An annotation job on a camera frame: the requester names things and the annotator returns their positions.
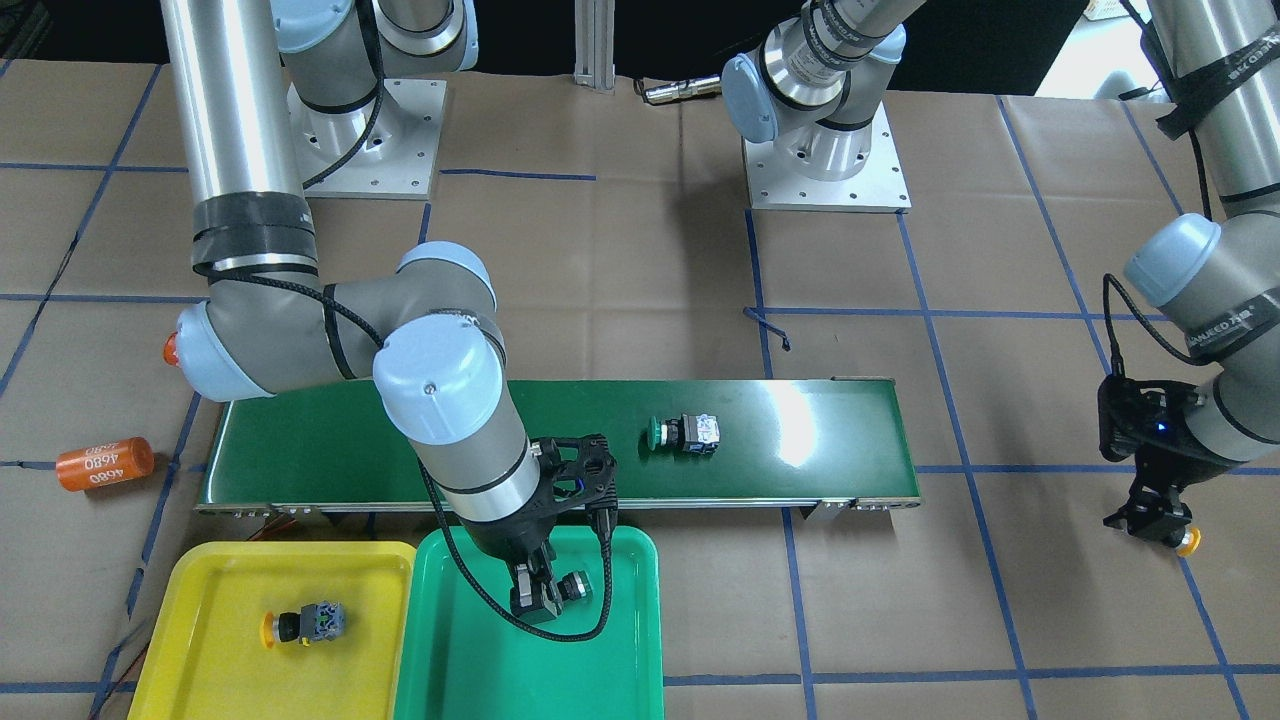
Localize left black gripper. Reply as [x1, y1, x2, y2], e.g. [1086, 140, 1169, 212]
[1097, 374, 1221, 547]

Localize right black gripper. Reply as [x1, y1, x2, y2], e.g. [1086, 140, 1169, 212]
[462, 434, 617, 619]

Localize yellow push button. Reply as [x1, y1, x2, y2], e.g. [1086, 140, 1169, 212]
[1174, 525, 1202, 559]
[259, 601, 347, 650]

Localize green push button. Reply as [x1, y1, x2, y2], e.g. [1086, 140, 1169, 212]
[645, 413, 721, 455]
[556, 570, 594, 603]

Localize orange cylinder labelled 4680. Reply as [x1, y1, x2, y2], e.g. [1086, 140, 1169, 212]
[54, 437, 155, 492]

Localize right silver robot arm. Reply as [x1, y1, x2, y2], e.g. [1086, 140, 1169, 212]
[161, 1, 617, 638]

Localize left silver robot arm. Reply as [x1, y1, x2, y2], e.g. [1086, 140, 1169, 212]
[719, 1, 1277, 557]

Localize green plastic tray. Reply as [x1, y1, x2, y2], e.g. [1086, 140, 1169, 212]
[394, 527, 666, 719]

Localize green conveyor belt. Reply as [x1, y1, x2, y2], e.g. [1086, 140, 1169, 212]
[195, 375, 925, 521]

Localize yellow plastic tray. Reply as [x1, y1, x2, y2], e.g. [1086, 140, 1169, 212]
[129, 541, 415, 719]

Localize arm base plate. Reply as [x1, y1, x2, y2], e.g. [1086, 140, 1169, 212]
[742, 105, 913, 214]
[287, 79, 448, 201]

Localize aluminium frame post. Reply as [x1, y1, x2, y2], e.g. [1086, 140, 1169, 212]
[572, 0, 616, 95]

